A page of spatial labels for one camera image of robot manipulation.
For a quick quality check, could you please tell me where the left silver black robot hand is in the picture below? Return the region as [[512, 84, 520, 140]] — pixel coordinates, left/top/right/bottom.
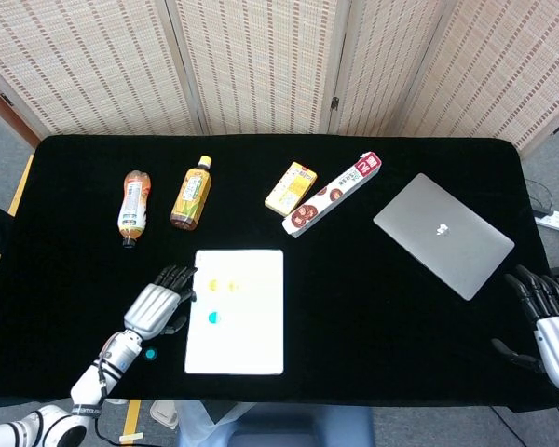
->
[[123, 264, 199, 340]]

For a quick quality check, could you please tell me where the white rectangular board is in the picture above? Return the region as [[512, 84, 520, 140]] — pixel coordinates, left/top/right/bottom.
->
[[184, 249, 285, 376]]

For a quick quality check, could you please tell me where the peach tea bottle white label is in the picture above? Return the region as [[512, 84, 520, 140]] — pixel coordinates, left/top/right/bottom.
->
[[116, 169, 153, 251]]

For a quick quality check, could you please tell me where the white food container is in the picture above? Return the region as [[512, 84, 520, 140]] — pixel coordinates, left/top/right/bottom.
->
[[148, 400, 179, 430]]

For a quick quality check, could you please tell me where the yellow tea bottle yellow cap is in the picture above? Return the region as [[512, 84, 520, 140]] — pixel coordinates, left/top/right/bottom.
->
[[170, 155, 214, 231]]

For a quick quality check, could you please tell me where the white power strip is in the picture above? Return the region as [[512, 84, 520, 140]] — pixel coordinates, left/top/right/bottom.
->
[[533, 210, 559, 237]]

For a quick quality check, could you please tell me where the light blue cloth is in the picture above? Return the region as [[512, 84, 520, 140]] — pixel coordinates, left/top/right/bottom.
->
[[174, 400, 257, 447]]

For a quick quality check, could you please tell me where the silver closed laptop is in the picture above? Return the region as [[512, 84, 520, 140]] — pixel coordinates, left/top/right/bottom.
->
[[372, 172, 516, 302]]

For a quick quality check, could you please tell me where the yellow cardboard box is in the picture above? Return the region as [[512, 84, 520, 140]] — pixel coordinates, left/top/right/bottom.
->
[[264, 161, 319, 217]]

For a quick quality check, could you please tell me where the black tablecloth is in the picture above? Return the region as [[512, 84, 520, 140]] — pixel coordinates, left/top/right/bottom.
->
[[0, 134, 558, 413]]

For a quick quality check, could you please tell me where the long white red box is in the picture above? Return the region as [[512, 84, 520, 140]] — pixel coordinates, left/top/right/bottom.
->
[[281, 150, 383, 239]]

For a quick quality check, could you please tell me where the woven folding screen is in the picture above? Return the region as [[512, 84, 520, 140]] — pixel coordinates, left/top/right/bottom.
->
[[0, 0, 559, 153]]

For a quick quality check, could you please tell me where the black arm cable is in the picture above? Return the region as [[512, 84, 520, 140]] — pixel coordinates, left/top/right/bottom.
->
[[94, 416, 122, 444]]

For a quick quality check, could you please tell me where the black floor cable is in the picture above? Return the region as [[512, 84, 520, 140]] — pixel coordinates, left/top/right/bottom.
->
[[525, 179, 559, 216]]

